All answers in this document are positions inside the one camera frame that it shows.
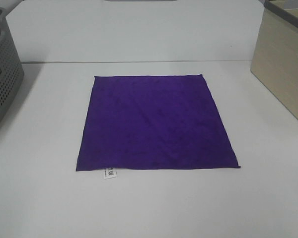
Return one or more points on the purple towel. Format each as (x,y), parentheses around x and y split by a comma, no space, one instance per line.
(153,123)

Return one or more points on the beige storage box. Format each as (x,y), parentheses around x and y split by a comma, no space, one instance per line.
(275,59)

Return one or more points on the grey perforated plastic basket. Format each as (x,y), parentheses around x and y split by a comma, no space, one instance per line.
(11,71)

